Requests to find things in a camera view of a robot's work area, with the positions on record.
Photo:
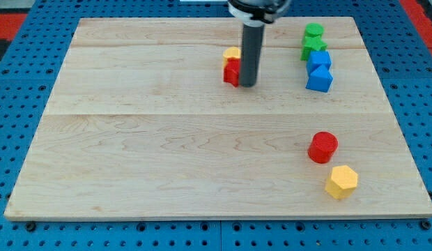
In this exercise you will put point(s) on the red star block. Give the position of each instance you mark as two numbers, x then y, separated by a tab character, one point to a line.
231	72

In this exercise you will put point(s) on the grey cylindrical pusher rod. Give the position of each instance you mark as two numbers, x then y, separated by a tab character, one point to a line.
252	39

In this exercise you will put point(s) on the yellow heart block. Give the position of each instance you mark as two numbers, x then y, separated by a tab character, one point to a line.
230	53

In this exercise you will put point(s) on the blue triangle block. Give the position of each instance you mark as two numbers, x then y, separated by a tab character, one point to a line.
319	79

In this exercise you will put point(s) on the red cylinder block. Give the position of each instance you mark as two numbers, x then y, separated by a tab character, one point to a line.
322	147

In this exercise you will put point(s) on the green cylinder block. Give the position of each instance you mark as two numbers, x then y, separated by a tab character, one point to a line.
312	30

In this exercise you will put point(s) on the wooden board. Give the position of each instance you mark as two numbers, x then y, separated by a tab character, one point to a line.
140	126

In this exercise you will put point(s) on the blue cube block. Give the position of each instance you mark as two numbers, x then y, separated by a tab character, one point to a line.
316	59

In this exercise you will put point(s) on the yellow hexagon block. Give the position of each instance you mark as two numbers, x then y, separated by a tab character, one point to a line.
341	182

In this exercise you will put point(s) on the green star block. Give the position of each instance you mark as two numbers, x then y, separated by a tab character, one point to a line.
310	44

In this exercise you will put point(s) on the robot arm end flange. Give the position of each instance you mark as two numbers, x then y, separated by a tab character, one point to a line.
256	13

